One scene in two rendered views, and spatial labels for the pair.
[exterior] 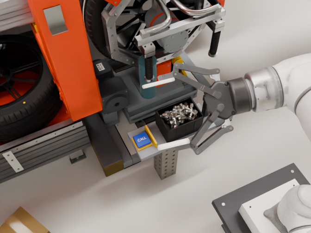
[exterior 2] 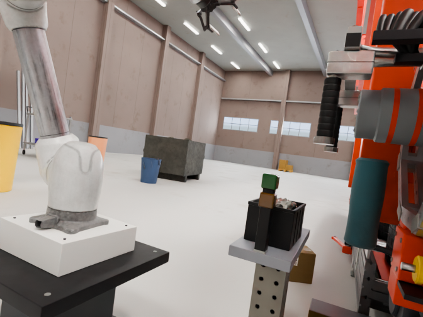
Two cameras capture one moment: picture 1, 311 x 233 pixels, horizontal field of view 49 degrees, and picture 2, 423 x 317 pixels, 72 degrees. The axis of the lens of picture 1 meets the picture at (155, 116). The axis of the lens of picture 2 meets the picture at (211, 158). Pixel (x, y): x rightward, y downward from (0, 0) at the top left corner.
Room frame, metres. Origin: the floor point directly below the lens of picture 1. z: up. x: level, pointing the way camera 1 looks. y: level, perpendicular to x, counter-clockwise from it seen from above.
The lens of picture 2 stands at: (1.55, -0.87, 0.70)
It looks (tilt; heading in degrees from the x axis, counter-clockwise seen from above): 2 degrees down; 142
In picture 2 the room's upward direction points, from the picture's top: 8 degrees clockwise
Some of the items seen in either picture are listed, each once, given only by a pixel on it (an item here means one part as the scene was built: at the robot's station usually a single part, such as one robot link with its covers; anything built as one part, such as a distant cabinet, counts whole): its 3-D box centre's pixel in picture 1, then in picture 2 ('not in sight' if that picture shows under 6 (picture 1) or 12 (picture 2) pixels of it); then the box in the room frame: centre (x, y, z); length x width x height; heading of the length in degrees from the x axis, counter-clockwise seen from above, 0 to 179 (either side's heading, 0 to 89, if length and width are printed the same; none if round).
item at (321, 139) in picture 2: (214, 42); (328, 109); (1.18, -0.27, 0.83); 0.04 x 0.04 x 0.16
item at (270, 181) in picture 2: not in sight; (270, 181); (1.04, -0.26, 0.64); 0.04 x 0.04 x 0.04; 27
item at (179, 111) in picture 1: (178, 119); (276, 217); (0.96, -0.12, 0.51); 0.20 x 0.14 x 0.13; 116
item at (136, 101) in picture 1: (145, 70); not in sight; (1.47, 0.06, 0.32); 0.40 x 0.30 x 0.28; 117
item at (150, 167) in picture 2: not in sight; (150, 169); (-3.01, 1.43, 0.22); 0.39 x 0.37 x 0.45; 26
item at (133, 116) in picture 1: (152, 88); not in sight; (1.49, 0.02, 0.13); 0.50 x 0.36 x 0.10; 117
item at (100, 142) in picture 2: not in sight; (96, 150); (-5.38, 1.20, 0.33); 0.43 x 0.42 x 0.66; 115
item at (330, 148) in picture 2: (148, 66); (333, 128); (1.03, 0.03, 0.83); 0.04 x 0.04 x 0.16
